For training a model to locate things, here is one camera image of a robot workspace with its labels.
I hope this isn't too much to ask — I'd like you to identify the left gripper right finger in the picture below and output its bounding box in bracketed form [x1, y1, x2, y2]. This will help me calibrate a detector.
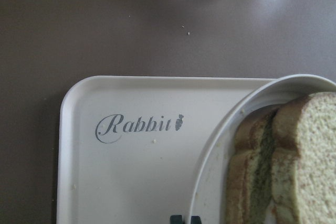
[190, 216, 202, 224]

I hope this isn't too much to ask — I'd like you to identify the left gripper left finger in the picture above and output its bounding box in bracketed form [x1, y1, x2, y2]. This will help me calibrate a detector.
[170, 215, 183, 224]

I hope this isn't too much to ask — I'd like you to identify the white round plate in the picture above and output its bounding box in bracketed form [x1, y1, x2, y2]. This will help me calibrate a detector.
[184, 74, 335, 223]

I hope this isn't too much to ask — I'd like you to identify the bread slice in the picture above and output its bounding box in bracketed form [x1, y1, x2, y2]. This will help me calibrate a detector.
[271, 92, 335, 223]
[225, 105, 279, 223]

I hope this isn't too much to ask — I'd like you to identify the cream rabbit tray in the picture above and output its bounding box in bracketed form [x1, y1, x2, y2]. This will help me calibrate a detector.
[57, 76, 267, 223]

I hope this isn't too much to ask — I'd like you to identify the bread slice on plate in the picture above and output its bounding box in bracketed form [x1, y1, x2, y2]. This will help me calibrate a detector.
[225, 105, 279, 223]

